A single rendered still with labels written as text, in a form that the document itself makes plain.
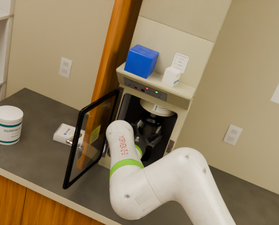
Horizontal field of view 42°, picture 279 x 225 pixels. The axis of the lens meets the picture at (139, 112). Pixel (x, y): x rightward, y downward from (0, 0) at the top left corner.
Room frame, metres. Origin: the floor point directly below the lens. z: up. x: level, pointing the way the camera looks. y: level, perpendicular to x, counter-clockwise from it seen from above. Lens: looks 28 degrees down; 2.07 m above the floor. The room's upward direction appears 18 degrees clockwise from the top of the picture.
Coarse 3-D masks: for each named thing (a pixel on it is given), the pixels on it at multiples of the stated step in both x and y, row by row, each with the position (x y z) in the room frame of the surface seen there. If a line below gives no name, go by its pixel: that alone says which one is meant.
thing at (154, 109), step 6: (144, 102) 1.47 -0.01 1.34; (150, 102) 1.45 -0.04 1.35; (144, 108) 1.45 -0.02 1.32; (150, 108) 1.44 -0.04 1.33; (156, 108) 1.44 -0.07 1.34; (162, 108) 1.44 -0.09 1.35; (156, 114) 1.43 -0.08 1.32; (162, 114) 1.43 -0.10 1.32; (168, 114) 1.45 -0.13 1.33; (174, 114) 1.48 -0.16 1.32
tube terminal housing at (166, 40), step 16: (144, 32) 1.44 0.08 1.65; (160, 32) 1.43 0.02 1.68; (176, 32) 1.42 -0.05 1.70; (160, 48) 1.43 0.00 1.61; (176, 48) 1.41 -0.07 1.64; (192, 48) 1.40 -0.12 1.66; (208, 48) 1.39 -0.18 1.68; (160, 64) 1.42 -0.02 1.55; (192, 64) 1.40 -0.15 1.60; (192, 80) 1.40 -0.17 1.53; (144, 96) 1.43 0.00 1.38; (176, 112) 1.40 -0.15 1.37; (176, 128) 1.39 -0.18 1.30
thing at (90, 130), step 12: (84, 108) 1.16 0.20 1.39; (96, 108) 1.26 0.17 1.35; (108, 108) 1.37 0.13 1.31; (84, 120) 1.18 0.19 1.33; (96, 120) 1.28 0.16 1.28; (108, 120) 1.40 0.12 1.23; (84, 132) 1.20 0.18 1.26; (96, 132) 1.31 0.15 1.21; (72, 144) 1.14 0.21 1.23; (84, 144) 1.23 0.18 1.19; (96, 144) 1.34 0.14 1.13; (84, 156) 1.25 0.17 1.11; (96, 156) 1.37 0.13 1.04; (72, 168) 1.17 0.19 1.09; (84, 168) 1.28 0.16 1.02
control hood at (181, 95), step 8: (120, 72) 1.33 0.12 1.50; (128, 72) 1.33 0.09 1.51; (152, 72) 1.41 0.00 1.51; (120, 80) 1.39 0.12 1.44; (136, 80) 1.33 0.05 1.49; (144, 80) 1.31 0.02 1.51; (152, 80) 1.33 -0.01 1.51; (160, 80) 1.35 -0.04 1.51; (160, 88) 1.30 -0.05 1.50; (168, 88) 1.30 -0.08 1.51; (176, 88) 1.32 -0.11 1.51; (184, 88) 1.35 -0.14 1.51; (192, 88) 1.37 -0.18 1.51; (168, 96) 1.33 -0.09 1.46; (176, 96) 1.30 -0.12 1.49; (184, 96) 1.28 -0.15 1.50; (192, 96) 1.33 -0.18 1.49; (176, 104) 1.36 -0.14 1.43; (184, 104) 1.33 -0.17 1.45
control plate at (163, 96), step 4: (124, 80) 1.37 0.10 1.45; (128, 80) 1.36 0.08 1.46; (132, 80) 1.34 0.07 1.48; (132, 84) 1.37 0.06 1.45; (136, 84) 1.36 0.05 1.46; (140, 84) 1.34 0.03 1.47; (140, 88) 1.37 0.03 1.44; (144, 88) 1.36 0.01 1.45; (148, 88) 1.34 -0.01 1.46; (152, 88) 1.33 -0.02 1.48; (144, 92) 1.39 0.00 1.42; (152, 92) 1.36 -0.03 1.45; (160, 92) 1.33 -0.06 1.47; (156, 96) 1.37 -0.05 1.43; (160, 96) 1.36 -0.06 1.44; (164, 96) 1.34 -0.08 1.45; (164, 100) 1.37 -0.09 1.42
